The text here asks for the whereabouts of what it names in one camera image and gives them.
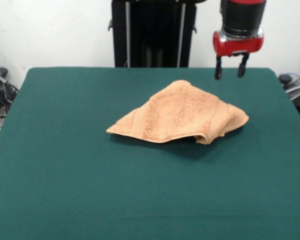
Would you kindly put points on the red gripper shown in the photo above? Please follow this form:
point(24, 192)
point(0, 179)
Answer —
point(240, 46)

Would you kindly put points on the tan terry towel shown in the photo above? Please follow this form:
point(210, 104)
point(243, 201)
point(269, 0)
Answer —
point(180, 112)

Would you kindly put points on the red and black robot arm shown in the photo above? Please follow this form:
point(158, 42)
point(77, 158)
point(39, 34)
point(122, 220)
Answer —
point(242, 17)

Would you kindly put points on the dark green table cloth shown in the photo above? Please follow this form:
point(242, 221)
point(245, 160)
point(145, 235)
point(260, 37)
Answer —
point(65, 175)

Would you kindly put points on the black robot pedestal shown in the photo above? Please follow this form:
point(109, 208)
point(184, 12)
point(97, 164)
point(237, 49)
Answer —
point(152, 30)

